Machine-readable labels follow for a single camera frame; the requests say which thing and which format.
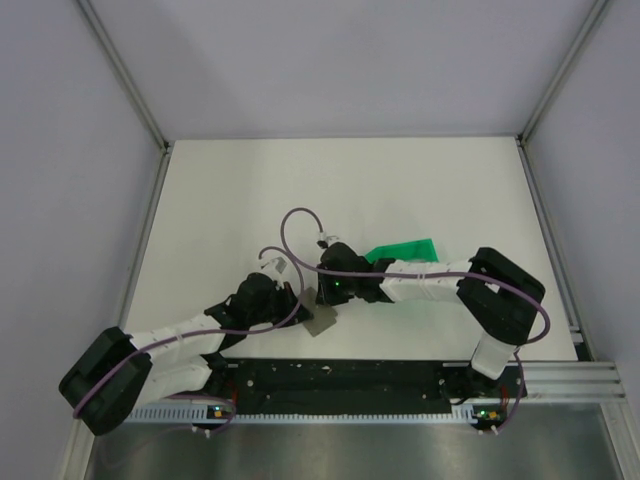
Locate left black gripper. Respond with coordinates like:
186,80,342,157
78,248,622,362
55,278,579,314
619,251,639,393
247,281,312,328

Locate grey card holder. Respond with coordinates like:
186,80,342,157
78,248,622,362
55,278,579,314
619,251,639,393
301,287,337,337

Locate green plastic bin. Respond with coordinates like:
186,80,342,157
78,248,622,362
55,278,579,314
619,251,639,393
364,238,439,263

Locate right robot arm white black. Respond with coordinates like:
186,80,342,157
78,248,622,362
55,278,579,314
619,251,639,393
316,240,546,396

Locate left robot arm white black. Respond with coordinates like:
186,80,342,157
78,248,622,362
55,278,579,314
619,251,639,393
59,273,313,436

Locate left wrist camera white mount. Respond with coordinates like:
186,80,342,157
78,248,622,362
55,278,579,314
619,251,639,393
260,256,287,277

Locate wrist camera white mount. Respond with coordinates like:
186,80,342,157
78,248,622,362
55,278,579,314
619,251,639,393
316,231,340,250
260,256,287,277

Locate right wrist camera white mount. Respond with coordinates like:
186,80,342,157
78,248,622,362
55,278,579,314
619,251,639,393
316,231,340,250

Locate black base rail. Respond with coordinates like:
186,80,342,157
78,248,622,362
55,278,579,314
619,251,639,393
200,355,522,414

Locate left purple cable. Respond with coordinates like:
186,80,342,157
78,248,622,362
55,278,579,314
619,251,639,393
72,244,304,436

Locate white slotted cable duct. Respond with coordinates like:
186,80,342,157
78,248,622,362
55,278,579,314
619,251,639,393
125,402,498,426

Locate left aluminium frame post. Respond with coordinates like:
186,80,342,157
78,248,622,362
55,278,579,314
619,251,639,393
73,0,170,153

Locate aluminium frame post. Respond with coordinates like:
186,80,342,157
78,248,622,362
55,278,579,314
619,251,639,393
73,0,170,153
517,0,615,148

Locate right aluminium frame post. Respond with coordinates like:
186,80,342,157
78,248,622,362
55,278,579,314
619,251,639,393
517,0,615,148

